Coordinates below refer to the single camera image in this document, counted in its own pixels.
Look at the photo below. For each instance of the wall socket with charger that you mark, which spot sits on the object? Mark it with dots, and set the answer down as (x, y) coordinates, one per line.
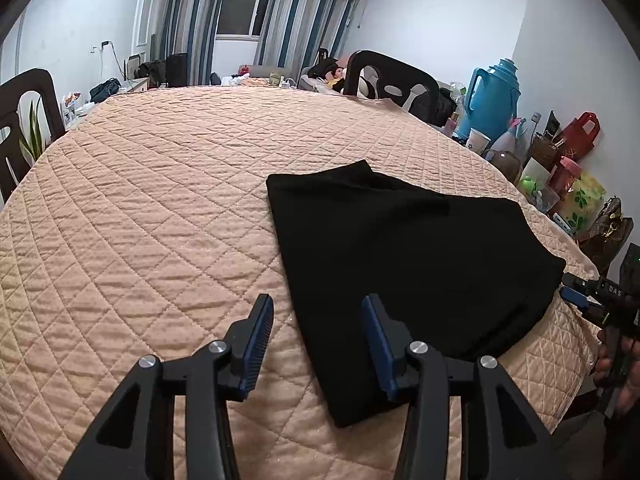
(104, 45)

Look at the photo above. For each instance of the brown glass pitcher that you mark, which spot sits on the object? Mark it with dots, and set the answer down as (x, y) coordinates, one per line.
(507, 165)

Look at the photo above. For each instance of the window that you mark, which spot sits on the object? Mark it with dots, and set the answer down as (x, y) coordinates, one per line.
(242, 7)

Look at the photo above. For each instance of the small pink bottle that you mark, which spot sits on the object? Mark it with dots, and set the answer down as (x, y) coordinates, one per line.
(453, 124)

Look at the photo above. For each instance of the white pink spray bottle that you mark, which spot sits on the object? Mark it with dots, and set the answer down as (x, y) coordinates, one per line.
(507, 137)

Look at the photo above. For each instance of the green leaf print bag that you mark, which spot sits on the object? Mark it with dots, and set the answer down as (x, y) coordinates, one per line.
(585, 202)

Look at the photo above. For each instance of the black speaker box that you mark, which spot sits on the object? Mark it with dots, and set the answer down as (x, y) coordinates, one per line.
(176, 70)

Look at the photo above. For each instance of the grey sofa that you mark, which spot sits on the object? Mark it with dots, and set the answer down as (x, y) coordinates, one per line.
(306, 82)

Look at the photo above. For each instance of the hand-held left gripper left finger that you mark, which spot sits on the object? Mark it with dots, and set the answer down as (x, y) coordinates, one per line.
(257, 345)

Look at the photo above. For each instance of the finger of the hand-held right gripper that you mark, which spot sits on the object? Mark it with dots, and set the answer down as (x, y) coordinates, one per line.
(580, 300)
(582, 284)

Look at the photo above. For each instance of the person's right hand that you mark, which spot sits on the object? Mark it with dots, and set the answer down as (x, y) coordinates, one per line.
(601, 364)

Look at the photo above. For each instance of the peach quilted blanket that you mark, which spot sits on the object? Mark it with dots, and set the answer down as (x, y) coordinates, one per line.
(150, 210)

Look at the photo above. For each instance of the colourful snack packet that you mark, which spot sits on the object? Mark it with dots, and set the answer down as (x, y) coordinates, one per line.
(72, 100)

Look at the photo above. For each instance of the white door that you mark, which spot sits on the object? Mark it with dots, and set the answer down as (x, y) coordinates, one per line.
(146, 10)

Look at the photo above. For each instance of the green toy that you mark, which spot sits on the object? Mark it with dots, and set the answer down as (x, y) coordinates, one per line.
(531, 187)

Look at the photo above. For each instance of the striped curtain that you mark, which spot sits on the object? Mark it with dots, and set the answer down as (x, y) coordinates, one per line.
(190, 15)
(310, 20)

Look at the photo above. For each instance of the brown woven basket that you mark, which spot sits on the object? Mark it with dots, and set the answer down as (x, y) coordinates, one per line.
(542, 150)

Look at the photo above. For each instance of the pink drinking bottle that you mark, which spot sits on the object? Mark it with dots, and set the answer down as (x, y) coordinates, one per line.
(566, 172)

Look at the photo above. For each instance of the red gift bag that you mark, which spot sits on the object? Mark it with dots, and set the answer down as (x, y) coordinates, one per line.
(577, 137)

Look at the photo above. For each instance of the white paper cup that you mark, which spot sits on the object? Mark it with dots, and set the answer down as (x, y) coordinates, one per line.
(477, 140)

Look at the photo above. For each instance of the blue thermos jug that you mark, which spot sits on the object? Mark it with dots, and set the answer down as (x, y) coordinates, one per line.
(492, 100)

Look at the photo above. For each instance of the green potted plant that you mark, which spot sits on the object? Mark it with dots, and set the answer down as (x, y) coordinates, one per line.
(35, 132)

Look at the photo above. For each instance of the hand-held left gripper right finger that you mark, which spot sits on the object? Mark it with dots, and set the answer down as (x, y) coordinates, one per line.
(377, 347)

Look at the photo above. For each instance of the brown patterned handbag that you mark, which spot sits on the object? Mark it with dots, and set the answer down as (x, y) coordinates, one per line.
(607, 235)

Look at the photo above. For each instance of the black bag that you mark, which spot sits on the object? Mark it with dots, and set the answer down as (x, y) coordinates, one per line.
(105, 90)
(152, 70)
(445, 107)

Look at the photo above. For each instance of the black pants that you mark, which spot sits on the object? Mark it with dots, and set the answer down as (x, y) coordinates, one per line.
(400, 260)

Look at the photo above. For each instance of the dark wooden chair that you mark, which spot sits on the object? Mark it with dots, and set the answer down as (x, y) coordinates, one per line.
(400, 72)
(10, 105)

